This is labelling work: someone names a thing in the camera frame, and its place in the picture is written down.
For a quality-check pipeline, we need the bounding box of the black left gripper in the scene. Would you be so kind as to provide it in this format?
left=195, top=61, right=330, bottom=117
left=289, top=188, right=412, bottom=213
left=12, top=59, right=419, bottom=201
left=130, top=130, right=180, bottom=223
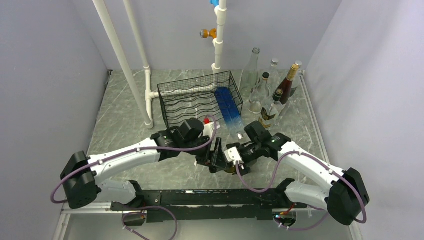
left=182, top=136, right=229, bottom=171

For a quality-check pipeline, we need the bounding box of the blue glass bottle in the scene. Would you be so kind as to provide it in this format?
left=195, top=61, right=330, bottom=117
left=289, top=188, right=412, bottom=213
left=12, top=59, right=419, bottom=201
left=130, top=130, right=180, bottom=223
left=214, top=87, right=244, bottom=140

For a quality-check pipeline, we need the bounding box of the clear bottle black cap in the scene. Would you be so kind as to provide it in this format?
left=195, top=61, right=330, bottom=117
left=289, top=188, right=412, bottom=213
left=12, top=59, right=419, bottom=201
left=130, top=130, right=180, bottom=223
left=248, top=72, right=270, bottom=114

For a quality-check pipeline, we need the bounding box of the dark bottle black capsule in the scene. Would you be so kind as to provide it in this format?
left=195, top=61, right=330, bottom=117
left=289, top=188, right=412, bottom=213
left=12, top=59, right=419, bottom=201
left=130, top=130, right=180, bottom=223
left=258, top=88, right=283, bottom=129

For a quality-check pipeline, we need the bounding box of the clear bottle black gold label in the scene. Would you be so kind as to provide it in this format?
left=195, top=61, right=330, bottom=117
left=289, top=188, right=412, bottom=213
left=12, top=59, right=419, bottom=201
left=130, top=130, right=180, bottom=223
left=239, top=47, right=260, bottom=100

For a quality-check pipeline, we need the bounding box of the dark bottle gold foil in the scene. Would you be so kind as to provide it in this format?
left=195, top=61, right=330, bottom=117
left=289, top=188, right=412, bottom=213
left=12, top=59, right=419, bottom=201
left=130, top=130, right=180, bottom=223
left=276, top=62, right=300, bottom=105

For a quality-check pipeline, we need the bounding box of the clear round glass bottle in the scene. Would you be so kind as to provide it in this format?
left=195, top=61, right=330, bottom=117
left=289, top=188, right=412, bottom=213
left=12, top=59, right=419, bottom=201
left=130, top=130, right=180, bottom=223
left=267, top=58, right=280, bottom=94

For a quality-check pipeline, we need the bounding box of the dark bottle silver capsule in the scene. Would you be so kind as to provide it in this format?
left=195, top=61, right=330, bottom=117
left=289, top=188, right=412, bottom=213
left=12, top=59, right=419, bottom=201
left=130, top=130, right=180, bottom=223
left=223, top=163, right=236, bottom=175

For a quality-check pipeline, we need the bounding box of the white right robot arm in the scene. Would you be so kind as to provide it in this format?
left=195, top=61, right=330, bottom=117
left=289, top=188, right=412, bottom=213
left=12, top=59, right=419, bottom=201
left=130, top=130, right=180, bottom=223
left=224, top=121, right=370, bottom=226

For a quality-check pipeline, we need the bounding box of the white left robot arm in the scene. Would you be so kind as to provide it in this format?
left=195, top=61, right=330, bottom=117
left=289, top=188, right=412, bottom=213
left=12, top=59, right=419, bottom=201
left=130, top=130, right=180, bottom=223
left=60, top=117, right=221, bottom=210

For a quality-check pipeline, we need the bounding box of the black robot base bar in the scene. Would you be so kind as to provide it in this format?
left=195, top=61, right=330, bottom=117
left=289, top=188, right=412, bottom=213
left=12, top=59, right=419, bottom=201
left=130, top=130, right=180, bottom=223
left=111, top=185, right=296, bottom=223

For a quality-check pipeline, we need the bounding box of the slanted white pipe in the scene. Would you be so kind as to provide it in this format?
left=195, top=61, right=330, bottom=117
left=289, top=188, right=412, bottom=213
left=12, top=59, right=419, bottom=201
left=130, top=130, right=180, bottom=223
left=92, top=0, right=154, bottom=129

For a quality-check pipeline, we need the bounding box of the white pipe with tee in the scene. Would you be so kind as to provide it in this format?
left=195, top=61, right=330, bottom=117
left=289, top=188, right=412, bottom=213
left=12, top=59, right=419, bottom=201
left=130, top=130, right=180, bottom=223
left=123, top=0, right=159, bottom=128

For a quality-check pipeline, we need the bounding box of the orange valve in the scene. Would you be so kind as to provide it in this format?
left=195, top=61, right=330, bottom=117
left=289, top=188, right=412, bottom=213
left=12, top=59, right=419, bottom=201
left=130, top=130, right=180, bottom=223
left=199, top=28, right=217, bottom=39

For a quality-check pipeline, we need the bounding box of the white pipe with valves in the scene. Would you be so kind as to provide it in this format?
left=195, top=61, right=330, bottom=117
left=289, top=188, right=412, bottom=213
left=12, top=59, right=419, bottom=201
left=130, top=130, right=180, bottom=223
left=211, top=0, right=227, bottom=74

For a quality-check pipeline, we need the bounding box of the blue valve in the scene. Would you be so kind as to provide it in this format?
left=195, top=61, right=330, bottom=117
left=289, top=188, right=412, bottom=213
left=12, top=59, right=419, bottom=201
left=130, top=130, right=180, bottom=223
left=209, top=0, right=220, bottom=7

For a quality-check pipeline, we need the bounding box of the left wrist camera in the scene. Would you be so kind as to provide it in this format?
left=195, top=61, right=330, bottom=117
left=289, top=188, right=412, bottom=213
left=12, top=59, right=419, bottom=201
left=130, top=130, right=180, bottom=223
left=203, top=117, right=215, bottom=138

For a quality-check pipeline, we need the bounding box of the black wire wine rack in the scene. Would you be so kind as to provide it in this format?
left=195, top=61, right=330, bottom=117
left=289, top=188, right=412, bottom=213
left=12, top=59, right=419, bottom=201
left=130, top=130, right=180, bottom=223
left=157, top=71, right=244, bottom=128

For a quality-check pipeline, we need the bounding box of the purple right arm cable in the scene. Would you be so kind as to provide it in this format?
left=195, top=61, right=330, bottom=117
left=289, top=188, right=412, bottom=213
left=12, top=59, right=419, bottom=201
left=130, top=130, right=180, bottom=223
left=235, top=150, right=368, bottom=232

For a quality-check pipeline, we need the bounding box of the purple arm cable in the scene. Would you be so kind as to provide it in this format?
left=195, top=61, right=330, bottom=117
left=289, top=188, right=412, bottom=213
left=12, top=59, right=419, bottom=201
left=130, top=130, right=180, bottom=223
left=50, top=114, right=218, bottom=205
left=235, top=150, right=368, bottom=232

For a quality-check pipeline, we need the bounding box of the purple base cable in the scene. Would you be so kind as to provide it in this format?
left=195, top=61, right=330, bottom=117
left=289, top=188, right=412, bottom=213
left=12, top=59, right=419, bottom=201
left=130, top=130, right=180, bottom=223
left=121, top=205, right=178, bottom=240

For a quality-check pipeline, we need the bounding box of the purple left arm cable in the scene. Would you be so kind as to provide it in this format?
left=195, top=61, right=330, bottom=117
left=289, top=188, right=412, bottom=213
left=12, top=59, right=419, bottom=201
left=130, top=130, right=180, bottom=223
left=50, top=114, right=218, bottom=205

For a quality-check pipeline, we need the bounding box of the aluminium frame rail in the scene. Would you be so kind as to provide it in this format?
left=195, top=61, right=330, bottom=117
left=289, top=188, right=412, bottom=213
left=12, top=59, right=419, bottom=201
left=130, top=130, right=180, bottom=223
left=52, top=187, right=365, bottom=240

